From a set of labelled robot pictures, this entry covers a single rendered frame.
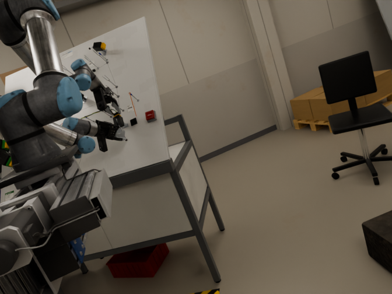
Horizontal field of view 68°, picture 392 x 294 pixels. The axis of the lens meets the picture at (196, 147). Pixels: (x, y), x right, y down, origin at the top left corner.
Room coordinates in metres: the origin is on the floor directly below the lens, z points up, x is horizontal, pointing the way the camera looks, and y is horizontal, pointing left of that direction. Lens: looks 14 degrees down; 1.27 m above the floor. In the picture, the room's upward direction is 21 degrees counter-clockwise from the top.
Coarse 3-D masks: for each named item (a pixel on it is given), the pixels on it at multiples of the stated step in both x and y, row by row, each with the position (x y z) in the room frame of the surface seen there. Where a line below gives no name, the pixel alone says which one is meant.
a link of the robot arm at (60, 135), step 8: (0, 96) 1.16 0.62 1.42; (48, 128) 1.21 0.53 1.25; (56, 128) 1.23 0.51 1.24; (64, 128) 1.26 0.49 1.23; (56, 136) 1.22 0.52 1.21; (64, 136) 1.24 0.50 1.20; (72, 136) 1.26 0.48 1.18; (80, 136) 1.28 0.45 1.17; (88, 136) 1.28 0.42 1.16; (64, 144) 1.25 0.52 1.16; (72, 144) 1.25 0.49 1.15; (80, 144) 1.25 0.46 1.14; (88, 144) 1.27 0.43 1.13; (80, 152) 1.28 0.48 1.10; (88, 152) 1.26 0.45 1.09
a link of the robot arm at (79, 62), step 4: (76, 60) 1.59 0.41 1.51; (80, 60) 1.56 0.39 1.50; (72, 64) 1.57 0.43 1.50; (76, 64) 1.54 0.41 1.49; (80, 64) 1.55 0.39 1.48; (84, 64) 1.56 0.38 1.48; (72, 68) 1.55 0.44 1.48; (76, 68) 1.55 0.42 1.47; (88, 68) 1.57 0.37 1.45; (92, 72) 1.60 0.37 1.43; (92, 76) 1.59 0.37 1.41
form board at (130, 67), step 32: (128, 32) 2.09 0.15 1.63; (64, 64) 2.19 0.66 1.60; (96, 64) 2.07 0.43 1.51; (128, 64) 1.96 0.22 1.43; (128, 96) 1.84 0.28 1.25; (128, 128) 1.72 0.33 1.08; (160, 128) 1.64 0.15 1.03; (96, 160) 1.70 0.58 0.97; (128, 160) 1.62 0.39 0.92; (160, 160) 1.54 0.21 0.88
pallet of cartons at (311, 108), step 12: (384, 72) 3.52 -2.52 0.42; (384, 84) 3.51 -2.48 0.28; (300, 96) 3.91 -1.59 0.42; (312, 96) 3.66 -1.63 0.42; (324, 96) 3.43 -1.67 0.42; (360, 96) 3.38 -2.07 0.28; (372, 96) 3.44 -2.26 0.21; (384, 96) 3.49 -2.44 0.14; (300, 108) 3.77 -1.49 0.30; (312, 108) 3.58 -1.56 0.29; (324, 108) 3.37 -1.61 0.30; (336, 108) 3.28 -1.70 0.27; (348, 108) 3.32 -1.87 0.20; (300, 120) 3.86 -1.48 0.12; (312, 120) 3.61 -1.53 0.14; (324, 120) 3.41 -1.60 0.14
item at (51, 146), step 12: (36, 132) 0.94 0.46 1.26; (12, 144) 0.92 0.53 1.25; (24, 144) 0.92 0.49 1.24; (36, 144) 0.93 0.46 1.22; (48, 144) 0.95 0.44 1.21; (12, 156) 0.93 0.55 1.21; (24, 156) 0.91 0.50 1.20; (36, 156) 0.91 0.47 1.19; (48, 156) 0.93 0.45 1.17; (24, 168) 0.90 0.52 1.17
